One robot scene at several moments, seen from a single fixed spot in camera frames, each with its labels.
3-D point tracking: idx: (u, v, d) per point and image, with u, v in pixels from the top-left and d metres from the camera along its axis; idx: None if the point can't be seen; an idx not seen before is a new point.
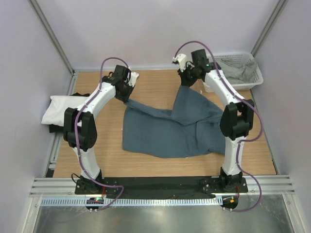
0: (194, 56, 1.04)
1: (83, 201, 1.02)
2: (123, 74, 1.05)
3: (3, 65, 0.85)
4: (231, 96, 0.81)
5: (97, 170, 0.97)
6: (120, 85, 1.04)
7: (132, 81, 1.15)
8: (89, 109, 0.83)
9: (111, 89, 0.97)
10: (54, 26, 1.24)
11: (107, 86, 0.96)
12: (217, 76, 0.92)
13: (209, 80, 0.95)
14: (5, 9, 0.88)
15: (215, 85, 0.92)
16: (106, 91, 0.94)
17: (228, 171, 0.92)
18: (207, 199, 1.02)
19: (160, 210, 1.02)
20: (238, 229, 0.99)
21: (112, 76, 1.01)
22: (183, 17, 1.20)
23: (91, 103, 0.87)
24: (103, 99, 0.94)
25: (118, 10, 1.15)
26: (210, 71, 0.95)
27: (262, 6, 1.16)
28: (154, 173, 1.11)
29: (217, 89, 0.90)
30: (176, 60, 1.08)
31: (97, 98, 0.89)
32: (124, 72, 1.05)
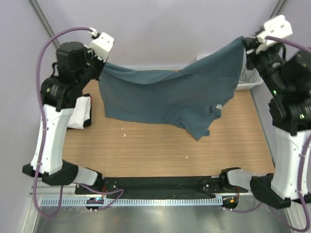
0: (297, 75, 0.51)
1: (83, 201, 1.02)
2: (75, 65, 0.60)
3: (2, 64, 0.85)
4: (292, 188, 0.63)
5: (95, 174, 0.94)
6: (77, 90, 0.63)
7: (98, 52, 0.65)
8: (46, 168, 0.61)
9: (63, 111, 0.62)
10: (54, 26, 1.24)
11: (54, 114, 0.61)
12: (300, 147, 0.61)
13: (281, 137, 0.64)
14: (6, 9, 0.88)
15: (285, 149, 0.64)
16: (55, 125, 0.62)
17: (233, 180, 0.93)
18: (207, 199, 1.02)
19: (160, 210, 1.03)
20: (238, 229, 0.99)
21: (56, 90, 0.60)
22: (183, 17, 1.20)
23: (43, 154, 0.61)
24: (61, 133, 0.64)
25: (118, 9, 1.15)
26: (296, 135, 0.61)
27: (262, 6, 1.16)
28: (154, 173, 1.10)
29: (285, 158, 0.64)
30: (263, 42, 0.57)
31: (49, 144, 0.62)
32: (73, 61, 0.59)
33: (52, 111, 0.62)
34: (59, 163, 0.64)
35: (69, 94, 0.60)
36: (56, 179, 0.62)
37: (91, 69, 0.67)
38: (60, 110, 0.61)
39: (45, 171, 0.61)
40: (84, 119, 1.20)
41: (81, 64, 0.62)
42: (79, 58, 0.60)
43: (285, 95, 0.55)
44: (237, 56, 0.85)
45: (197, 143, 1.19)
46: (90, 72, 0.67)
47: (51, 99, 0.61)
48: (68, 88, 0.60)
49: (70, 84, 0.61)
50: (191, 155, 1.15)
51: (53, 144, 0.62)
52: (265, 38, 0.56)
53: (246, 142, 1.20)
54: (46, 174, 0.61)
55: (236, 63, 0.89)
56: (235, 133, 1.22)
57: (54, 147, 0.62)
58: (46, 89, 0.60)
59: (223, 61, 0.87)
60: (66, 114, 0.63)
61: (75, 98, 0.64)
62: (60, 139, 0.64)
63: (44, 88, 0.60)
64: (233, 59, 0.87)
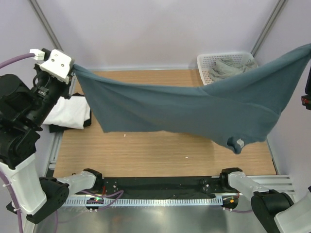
0: None
1: (83, 201, 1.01)
2: (21, 108, 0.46)
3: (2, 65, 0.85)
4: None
5: (93, 176, 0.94)
6: (31, 136, 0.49)
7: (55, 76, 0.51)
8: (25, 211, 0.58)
9: (19, 167, 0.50)
10: (53, 26, 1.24)
11: (9, 171, 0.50)
12: None
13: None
14: (6, 9, 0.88)
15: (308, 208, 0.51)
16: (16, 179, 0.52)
17: (231, 180, 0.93)
18: (206, 199, 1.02)
19: (160, 210, 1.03)
20: (238, 229, 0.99)
21: None
22: (183, 17, 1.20)
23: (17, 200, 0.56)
24: (28, 181, 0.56)
25: (118, 9, 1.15)
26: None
27: (261, 6, 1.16)
28: (154, 173, 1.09)
29: (304, 220, 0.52)
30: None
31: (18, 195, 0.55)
32: (16, 104, 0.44)
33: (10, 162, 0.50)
34: (41, 201, 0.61)
35: (18, 147, 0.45)
36: (41, 214, 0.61)
37: (45, 99, 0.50)
38: (15, 167, 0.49)
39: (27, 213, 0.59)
40: (84, 119, 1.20)
41: (26, 104, 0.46)
42: (21, 100, 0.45)
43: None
44: (290, 74, 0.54)
45: (197, 143, 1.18)
46: (44, 107, 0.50)
47: None
48: (14, 141, 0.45)
49: (18, 135, 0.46)
50: (191, 155, 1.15)
51: (22, 193, 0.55)
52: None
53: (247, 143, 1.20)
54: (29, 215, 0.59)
55: (287, 84, 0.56)
56: None
57: (25, 194, 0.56)
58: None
59: (267, 77, 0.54)
60: (26, 166, 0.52)
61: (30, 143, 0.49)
62: (29, 185, 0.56)
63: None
64: (289, 75, 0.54)
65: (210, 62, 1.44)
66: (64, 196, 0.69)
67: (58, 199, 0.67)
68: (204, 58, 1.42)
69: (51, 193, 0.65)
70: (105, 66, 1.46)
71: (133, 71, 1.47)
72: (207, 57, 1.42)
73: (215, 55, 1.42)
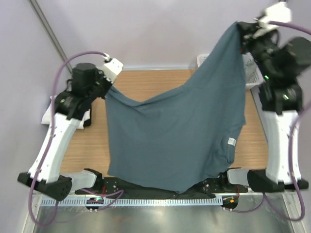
0: (284, 64, 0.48)
1: (83, 201, 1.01)
2: (88, 83, 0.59)
3: (3, 65, 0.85)
4: (285, 171, 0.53)
5: (94, 176, 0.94)
6: (86, 105, 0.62)
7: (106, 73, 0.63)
8: (43, 176, 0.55)
9: (73, 121, 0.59)
10: (54, 26, 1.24)
11: (64, 122, 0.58)
12: (287, 127, 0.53)
13: (270, 119, 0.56)
14: (7, 10, 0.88)
15: (273, 130, 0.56)
16: (63, 133, 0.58)
17: (232, 180, 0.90)
18: (207, 199, 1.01)
19: (160, 210, 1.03)
20: (238, 229, 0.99)
21: (66, 106, 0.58)
22: (183, 17, 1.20)
23: (45, 160, 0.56)
24: (63, 144, 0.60)
25: (118, 10, 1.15)
26: (282, 114, 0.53)
27: (262, 5, 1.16)
28: None
29: (275, 145, 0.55)
30: (264, 25, 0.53)
31: (52, 151, 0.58)
32: (88, 79, 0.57)
33: (61, 121, 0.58)
34: (57, 172, 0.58)
35: (80, 107, 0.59)
36: (51, 190, 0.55)
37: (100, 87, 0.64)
38: (72, 119, 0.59)
39: (43, 179, 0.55)
40: (84, 119, 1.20)
41: (92, 82, 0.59)
42: (92, 75, 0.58)
43: (272, 78, 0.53)
44: (235, 48, 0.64)
45: None
46: (98, 91, 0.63)
47: (61, 109, 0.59)
48: (81, 103, 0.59)
49: (81, 98, 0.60)
50: None
51: (57, 153, 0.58)
52: (267, 21, 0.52)
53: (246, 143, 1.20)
54: (44, 182, 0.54)
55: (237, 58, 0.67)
56: None
57: (57, 156, 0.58)
58: (60, 100, 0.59)
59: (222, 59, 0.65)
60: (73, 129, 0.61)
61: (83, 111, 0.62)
62: (62, 150, 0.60)
63: (58, 99, 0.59)
64: (233, 49, 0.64)
65: None
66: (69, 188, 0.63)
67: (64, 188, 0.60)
68: None
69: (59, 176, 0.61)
70: None
71: (133, 71, 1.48)
72: None
73: None
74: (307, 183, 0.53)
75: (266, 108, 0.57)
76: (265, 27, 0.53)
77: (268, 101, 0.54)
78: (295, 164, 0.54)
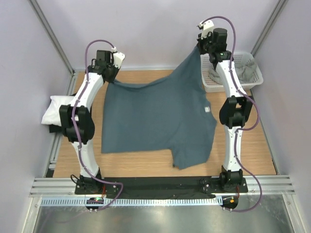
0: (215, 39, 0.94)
1: (83, 201, 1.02)
2: (107, 60, 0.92)
3: (3, 65, 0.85)
4: (233, 90, 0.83)
5: (96, 166, 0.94)
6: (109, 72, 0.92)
7: (115, 60, 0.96)
8: (83, 104, 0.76)
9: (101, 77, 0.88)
10: (54, 26, 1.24)
11: (95, 76, 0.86)
12: (228, 67, 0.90)
13: (219, 70, 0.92)
14: (7, 9, 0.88)
15: (222, 75, 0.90)
16: (95, 82, 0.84)
17: (227, 167, 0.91)
18: (206, 199, 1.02)
19: (160, 210, 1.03)
20: (238, 229, 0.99)
21: (96, 66, 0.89)
22: (183, 17, 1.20)
23: (83, 95, 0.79)
24: (93, 91, 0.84)
25: (118, 10, 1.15)
26: (222, 61, 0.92)
27: (261, 6, 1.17)
28: (153, 173, 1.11)
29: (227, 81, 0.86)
30: (201, 26, 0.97)
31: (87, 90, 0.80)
32: (107, 57, 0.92)
33: (94, 74, 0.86)
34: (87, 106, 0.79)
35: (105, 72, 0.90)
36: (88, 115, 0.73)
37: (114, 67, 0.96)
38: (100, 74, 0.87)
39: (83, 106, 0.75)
40: None
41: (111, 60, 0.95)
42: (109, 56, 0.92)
43: (215, 48, 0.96)
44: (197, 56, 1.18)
45: None
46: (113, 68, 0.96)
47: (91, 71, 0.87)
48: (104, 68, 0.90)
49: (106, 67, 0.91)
50: None
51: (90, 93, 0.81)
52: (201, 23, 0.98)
53: (246, 143, 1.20)
54: (83, 107, 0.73)
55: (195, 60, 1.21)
56: None
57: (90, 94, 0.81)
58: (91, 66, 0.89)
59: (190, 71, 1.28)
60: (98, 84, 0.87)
61: (102, 74, 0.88)
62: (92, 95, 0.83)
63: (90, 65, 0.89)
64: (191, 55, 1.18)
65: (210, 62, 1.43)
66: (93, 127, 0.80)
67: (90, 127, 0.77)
68: (204, 59, 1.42)
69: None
70: None
71: (133, 71, 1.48)
72: (207, 57, 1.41)
73: None
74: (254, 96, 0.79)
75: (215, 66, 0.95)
76: (202, 26, 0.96)
77: (213, 60, 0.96)
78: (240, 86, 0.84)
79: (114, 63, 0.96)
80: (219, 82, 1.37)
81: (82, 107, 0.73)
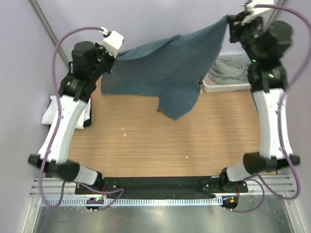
0: (268, 45, 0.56)
1: (83, 201, 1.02)
2: (88, 62, 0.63)
3: (3, 65, 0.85)
4: (276, 146, 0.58)
5: (95, 174, 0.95)
6: (92, 85, 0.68)
7: (109, 48, 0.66)
8: (55, 157, 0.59)
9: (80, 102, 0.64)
10: (54, 26, 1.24)
11: (70, 104, 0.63)
12: (276, 103, 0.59)
13: (258, 98, 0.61)
14: (7, 9, 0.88)
15: (262, 108, 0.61)
16: (70, 113, 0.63)
17: (231, 178, 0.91)
18: (207, 200, 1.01)
19: (160, 210, 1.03)
20: (238, 229, 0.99)
21: (72, 86, 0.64)
22: (184, 17, 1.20)
23: (54, 141, 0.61)
24: (70, 128, 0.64)
25: (118, 10, 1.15)
26: (269, 92, 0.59)
27: None
28: (154, 173, 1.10)
29: (265, 122, 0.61)
30: (250, 9, 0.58)
31: (62, 135, 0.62)
32: (89, 58, 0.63)
33: (67, 102, 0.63)
34: (65, 153, 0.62)
35: (86, 89, 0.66)
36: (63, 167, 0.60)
37: (102, 63, 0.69)
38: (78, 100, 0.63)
39: (53, 159, 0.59)
40: (84, 119, 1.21)
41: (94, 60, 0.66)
42: (92, 55, 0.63)
43: (262, 58, 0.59)
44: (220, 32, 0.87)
45: (197, 143, 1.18)
46: (101, 68, 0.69)
47: (67, 91, 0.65)
48: (87, 83, 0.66)
49: (86, 80, 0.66)
50: (191, 155, 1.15)
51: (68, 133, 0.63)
52: (253, 6, 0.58)
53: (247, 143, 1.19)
54: (54, 162, 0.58)
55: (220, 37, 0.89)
56: (237, 135, 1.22)
57: (66, 137, 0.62)
58: (66, 83, 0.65)
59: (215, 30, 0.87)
60: (77, 111, 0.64)
61: (84, 94, 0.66)
62: (71, 130, 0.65)
63: (64, 82, 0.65)
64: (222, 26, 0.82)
65: None
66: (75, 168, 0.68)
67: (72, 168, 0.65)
68: None
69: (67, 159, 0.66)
70: None
71: None
72: None
73: None
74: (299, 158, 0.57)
75: (253, 91, 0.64)
76: (251, 12, 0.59)
77: (256, 81, 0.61)
78: (285, 140, 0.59)
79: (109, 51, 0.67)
80: (219, 82, 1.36)
81: (53, 160, 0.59)
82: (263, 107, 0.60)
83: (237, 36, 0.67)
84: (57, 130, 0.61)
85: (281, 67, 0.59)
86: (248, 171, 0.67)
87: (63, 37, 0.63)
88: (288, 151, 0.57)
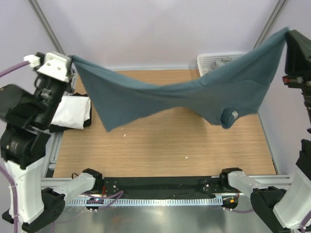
0: None
1: (83, 201, 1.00)
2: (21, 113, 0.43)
3: (2, 65, 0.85)
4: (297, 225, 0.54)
5: (92, 180, 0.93)
6: (43, 139, 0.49)
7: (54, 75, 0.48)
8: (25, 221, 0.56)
9: (29, 167, 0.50)
10: (54, 26, 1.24)
11: (19, 172, 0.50)
12: None
13: (304, 187, 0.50)
14: (7, 9, 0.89)
15: (302, 190, 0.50)
16: (21, 183, 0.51)
17: (230, 181, 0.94)
18: (206, 200, 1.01)
19: (160, 210, 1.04)
20: (238, 229, 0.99)
21: (12, 150, 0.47)
22: (183, 17, 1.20)
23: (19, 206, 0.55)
24: (31, 190, 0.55)
25: (118, 10, 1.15)
26: None
27: (262, 6, 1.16)
28: (155, 173, 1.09)
29: (300, 203, 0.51)
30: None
31: (21, 201, 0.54)
32: (23, 111, 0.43)
33: (14, 167, 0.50)
34: (38, 210, 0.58)
35: (32, 148, 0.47)
36: (38, 225, 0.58)
37: (51, 101, 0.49)
38: (26, 168, 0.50)
39: (24, 222, 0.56)
40: (84, 119, 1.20)
41: (32, 109, 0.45)
42: (25, 108, 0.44)
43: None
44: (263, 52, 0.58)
45: (198, 143, 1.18)
46: (50, 108, 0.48)
47: (10, 155, 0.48)
48: (29, 143, 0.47)
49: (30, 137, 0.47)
50: (191, 155, 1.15)
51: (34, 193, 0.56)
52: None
53: (247, 143, 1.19)
54: (25, 224, 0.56)
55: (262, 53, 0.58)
56: (237, 135, 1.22)
57: (31, 200, 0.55)
58: (5, 145, 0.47)
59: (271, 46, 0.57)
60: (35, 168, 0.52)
61: (31, 155, 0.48)
62: (33, 189, 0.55)
63: (3, 143, 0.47)
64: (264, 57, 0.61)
65: (210, 62, 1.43)
66: (61, 208, 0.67)
67: (54, 211, 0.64)
68: (204, 59, 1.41)
69: (47, 204, 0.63)
70: (106, 66, 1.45)
71: (132, 71, 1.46)
72: (207, 57, 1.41)
73: (215, 56, 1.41)
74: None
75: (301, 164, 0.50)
76: None
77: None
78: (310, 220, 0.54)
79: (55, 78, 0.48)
80: None
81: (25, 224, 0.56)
82: (301, 188, 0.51)
83: (301, 85, 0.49)
84: (17, 197, 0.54)
85: None
86: (254, 209, 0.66)
87: None
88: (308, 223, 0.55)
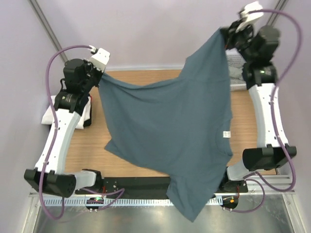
0: (258, 45, 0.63)
1: (83, 201, 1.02)
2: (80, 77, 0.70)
3: (2, 64, 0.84)
4: (271, 135, 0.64)
5: (94, 174, 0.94)
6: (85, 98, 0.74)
7: (96, 65, 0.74)
8: (52, 167, 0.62)
9: (75, 114, 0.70)
10: (54, 26, 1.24)
11: (66, 116, 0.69)
12: (268, 96, 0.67)
13: (254, 95, 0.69)
14: (6, 9, 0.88)
15: (257, 103, 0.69)
16: (66, 124, 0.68)
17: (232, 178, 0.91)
18: None
19: (160, 210, 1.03)
20: (238, 229, 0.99)
21: (66, 100, 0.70)
22: (183, 17, 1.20)
23: (52, 152, 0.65)
24: (67, 137, 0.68)
25: (118, 9, 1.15)
26: (261, 85, 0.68)
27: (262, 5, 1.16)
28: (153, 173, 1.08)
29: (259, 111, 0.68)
30: (245, 16, 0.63)
31: (58, 143, 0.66)
32: (80, 74, 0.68)
33: (64, 114, 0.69)
34: (63, 166, 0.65)
35: (80, 102, 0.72)
36: (60, 180, 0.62)
37: (92, 78, 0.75)
38: (73, 112, 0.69)
39: (52, 170, 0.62)
40: (84, 119, 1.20)
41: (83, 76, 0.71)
42: (82, 71, 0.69)
43: (256, 58, 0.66)
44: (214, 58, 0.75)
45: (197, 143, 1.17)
46: (91, 83, 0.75)
47: (62, 106, 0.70)
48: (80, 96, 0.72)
49: (79, 95, 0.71)
50: None
51: (62, 147, 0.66)
52: (247, 12, 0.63)
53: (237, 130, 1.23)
54: (53, 172, 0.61)
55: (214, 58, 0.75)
56: (238, 135, 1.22)
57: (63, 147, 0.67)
58: (61, 98, 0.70)
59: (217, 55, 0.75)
60: (74, 123, 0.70)
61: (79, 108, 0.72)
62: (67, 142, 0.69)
63: (59, 97, 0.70)
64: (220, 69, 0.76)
65: None
66: (73, 186, 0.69)
67: (69, 183, 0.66)
68: None
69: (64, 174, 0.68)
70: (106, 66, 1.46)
71: (132, 71, 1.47)
72: None
73: None
74: (296, 149, 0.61)
75: (249, 86, 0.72)
76: (246, 18, 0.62)
77: (248, 78, 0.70)
78: (280, 130, 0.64)
79: (95, 66, 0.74)
80: None
81: (51, 173, 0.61)
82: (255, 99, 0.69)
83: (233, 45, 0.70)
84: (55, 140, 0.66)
85: (270, 66, 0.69)
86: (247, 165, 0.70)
87: (56, 54, 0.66)
88: (285, 141, 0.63)
